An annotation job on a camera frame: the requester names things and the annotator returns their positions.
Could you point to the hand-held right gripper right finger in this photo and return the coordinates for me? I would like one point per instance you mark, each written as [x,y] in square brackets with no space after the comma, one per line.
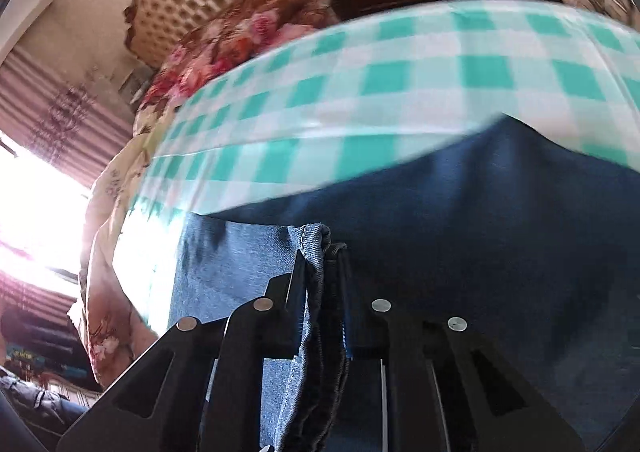
[360,327]

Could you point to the red floral quilt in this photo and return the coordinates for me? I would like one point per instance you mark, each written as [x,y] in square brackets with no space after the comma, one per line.
[240,31]

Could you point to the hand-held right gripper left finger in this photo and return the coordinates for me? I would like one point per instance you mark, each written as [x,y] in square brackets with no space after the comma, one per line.
[292,312]

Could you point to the pink striped curtain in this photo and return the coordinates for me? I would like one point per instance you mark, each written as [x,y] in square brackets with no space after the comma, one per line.
[60,96]

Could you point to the blue denim pants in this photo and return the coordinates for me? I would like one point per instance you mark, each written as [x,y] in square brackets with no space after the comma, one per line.
[500,232]

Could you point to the teal white checked tablecloth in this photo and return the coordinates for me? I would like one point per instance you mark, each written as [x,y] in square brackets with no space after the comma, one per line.
[400,81]

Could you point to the bright window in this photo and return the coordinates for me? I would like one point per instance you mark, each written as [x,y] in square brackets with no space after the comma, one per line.
[35,212]

